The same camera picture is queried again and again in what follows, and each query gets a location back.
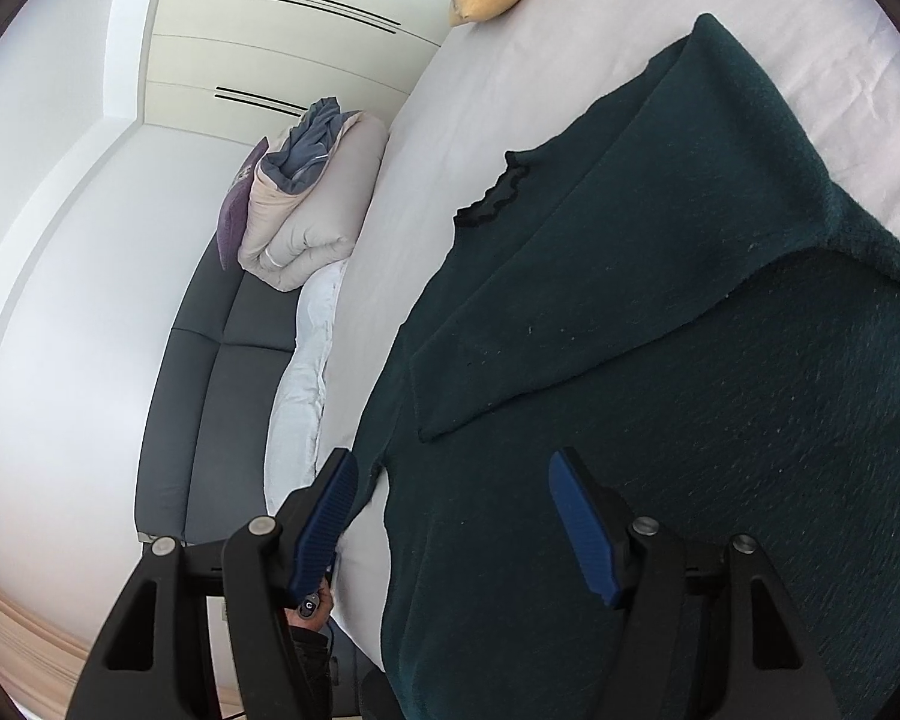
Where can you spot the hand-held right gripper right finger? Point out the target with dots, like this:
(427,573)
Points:
(581,532)

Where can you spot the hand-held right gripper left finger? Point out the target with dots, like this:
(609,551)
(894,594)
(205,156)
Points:
(328,517)

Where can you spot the dark green sweater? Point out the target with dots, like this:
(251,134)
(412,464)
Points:
(645,315)

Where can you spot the person's left hand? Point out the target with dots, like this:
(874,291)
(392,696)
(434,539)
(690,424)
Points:
(316,617)

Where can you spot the white quilt edge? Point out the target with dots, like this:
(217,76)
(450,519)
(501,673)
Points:
(300,390)

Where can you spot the grey sofa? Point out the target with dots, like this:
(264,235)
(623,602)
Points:
(202,390)

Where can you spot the folded beige duvet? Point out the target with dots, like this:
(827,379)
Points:
(322,217)

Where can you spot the purple cushion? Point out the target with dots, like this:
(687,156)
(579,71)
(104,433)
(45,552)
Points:
(236,217)

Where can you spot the blue grey garment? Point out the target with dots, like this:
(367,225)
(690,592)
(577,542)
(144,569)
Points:
(311,150)

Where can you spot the bed with white sheet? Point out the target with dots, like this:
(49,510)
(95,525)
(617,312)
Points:
(435,165)

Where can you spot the cream wardrobe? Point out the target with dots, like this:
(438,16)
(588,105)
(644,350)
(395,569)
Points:
(270,45)

